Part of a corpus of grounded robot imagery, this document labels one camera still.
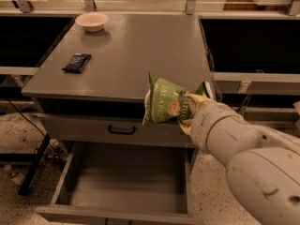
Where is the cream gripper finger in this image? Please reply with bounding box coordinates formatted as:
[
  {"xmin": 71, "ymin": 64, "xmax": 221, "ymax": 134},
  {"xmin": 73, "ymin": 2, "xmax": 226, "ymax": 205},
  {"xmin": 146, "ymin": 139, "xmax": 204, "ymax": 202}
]
[
  {"xmin": 178, "ymin": 119, "xmax": 191, "ymax": 135},
  {"xmin": 185, "ymin": 93, "xmax": 213, "ymax": 113}
]

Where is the black drawer handle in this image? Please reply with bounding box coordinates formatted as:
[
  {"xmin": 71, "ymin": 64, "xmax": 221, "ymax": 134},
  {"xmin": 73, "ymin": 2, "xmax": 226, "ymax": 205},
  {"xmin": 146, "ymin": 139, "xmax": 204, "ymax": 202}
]
[{"xmin": 108, "ymin": 125, "xmax": 136, "ymax": 135}]

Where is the grey drawer cabinet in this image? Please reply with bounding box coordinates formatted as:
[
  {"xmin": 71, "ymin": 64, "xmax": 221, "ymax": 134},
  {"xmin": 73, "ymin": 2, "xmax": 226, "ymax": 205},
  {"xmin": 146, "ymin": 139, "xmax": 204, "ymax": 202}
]
[{"xmin": 22, "ymin": 14, "xmax": 210, "ymax": 225}]

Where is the open grey middle drawer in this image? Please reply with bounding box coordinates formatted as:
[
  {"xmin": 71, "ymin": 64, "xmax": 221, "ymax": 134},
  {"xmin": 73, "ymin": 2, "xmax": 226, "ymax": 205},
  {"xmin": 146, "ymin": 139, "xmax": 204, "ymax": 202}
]
[{"xmin": 37, "ymin": 142, "xmax": 203, "ymax": 225}]

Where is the closed grey top drawer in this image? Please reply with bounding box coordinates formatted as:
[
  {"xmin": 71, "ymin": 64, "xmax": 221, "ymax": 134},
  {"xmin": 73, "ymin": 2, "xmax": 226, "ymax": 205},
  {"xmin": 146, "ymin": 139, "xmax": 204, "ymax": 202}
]
[{"xmin": 37, "ymin": 113, "xmax": 196, "ymax": 148}]

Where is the black table leg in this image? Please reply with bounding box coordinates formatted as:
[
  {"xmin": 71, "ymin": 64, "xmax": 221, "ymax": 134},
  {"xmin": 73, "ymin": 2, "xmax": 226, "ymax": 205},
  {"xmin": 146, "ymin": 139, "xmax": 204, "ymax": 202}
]
[{"xmin": 18, "ymin": 134, "xmax": 50, "ymax": 196}]

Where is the white bowl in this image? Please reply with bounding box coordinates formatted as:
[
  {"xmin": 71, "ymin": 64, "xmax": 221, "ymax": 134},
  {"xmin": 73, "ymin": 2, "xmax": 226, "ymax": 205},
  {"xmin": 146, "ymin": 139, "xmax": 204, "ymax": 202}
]
[{"xmin": 75, "ymin": 12, "xmax": 109, "ymax": 32}]

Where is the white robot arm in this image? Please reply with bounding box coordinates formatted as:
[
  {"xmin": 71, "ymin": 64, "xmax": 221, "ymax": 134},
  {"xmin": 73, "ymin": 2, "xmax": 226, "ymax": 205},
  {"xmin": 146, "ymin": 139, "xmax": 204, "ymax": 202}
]
[{"xmin": 180, "ymin": 93, "xmax": 300, "ymax": 225}]

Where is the dark blue snack bag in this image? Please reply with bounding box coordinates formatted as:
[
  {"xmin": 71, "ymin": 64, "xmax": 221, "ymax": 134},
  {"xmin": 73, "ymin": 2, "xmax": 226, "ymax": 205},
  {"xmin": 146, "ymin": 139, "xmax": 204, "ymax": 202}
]
[{"xmin": 62, "ymin": 53, "xmax": 91, "ymax": 74}]

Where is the green jalapeno chip bag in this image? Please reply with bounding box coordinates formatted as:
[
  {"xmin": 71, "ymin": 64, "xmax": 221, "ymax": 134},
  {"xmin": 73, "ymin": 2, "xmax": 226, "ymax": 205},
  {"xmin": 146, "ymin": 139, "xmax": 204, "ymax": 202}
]
[{"xmin": 142, "ymin": 73, "xmax": 194, "ymax": 125}]

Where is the black cable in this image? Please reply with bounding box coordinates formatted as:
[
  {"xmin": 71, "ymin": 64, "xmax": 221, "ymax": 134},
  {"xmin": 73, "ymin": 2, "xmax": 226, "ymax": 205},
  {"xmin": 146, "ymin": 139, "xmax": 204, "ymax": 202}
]
[{"xmin": 4, "ymin": 97, "xmax": 64, "ymax": 161}]

